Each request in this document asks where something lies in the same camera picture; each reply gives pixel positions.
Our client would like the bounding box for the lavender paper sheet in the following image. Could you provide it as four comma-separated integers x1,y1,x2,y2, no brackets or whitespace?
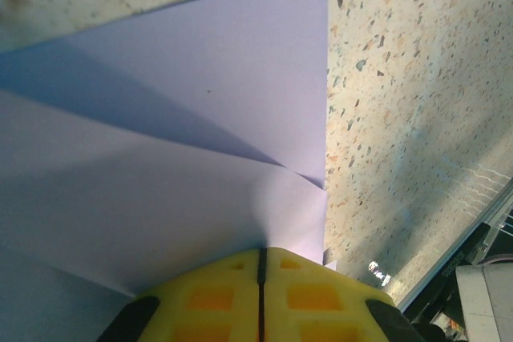
0,0,340,301

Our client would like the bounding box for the wide aluminium frame rail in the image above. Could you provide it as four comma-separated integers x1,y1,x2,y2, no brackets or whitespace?
394,175,513,319

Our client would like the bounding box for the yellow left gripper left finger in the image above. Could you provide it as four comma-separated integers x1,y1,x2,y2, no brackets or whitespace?
94,248,268,342

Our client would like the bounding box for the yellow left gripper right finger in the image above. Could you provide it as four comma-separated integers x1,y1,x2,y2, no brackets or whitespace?
262,247,420,342

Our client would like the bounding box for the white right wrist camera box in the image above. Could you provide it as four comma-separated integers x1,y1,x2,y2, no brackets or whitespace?
454,264,513,342

